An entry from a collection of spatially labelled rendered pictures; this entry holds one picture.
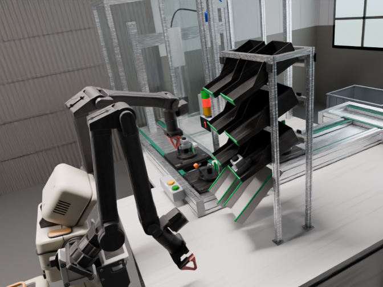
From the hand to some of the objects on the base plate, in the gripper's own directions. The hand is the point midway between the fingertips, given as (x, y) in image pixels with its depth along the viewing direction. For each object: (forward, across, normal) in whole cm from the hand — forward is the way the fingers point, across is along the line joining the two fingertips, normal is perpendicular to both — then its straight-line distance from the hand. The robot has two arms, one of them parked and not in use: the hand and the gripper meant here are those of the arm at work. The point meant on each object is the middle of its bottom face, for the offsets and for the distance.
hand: (175, 146), depth 155 cm
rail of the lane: (+37, -33, +3) cm, 50 cm away
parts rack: (+38, +30, +31) cm, 58 cm away
